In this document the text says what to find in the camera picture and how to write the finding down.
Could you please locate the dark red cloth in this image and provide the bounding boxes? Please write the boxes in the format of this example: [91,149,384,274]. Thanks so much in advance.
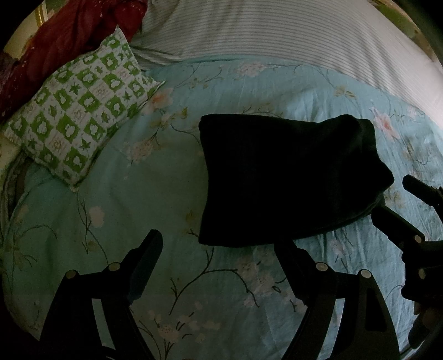
[1,1,148,123]

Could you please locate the black pants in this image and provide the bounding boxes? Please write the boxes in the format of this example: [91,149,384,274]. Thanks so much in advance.
[198,114,394,248]

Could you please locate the green white checkered pillow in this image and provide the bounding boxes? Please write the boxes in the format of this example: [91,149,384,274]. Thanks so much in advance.
[2,29,163,187]

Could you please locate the light blue floral quilt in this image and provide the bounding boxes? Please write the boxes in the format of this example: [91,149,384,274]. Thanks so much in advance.
[1,58,442,359]

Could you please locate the white grey striped pillow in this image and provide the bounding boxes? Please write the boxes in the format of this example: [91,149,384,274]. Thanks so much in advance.
[131,1,442,123]

